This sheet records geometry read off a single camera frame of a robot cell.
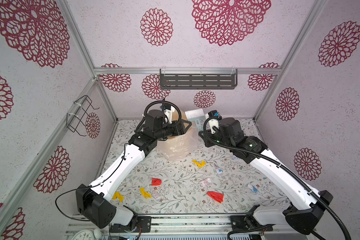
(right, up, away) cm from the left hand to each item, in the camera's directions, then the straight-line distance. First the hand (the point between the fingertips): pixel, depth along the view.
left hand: (186, 126), depth 71 cm
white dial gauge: (-47, -49, -3) cm, 68 cm away
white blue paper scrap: (+21, -27, +21) cm, 40 cm away
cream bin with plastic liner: (-2, -10, +7) cm, 13 cm away
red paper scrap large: (+18, -38, +12) cm, 44 cm away
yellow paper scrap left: (-38, -37, +12) cm, 55 cm away
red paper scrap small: (-17, -32, +16) cm, 40 cm away
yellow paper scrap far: (+11, -23, +24) cm, 35 cm away
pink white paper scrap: (+12, -32, +16) cm, 38 cm away
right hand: (+7, -2, -2) cm, 7 cm away
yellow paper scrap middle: (-23, -37, +12) cm, 45 cm away
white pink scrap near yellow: (-17, -38, +13) cm, 43 cm away
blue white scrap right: (+39, -35, +14) cm, 54 cm away
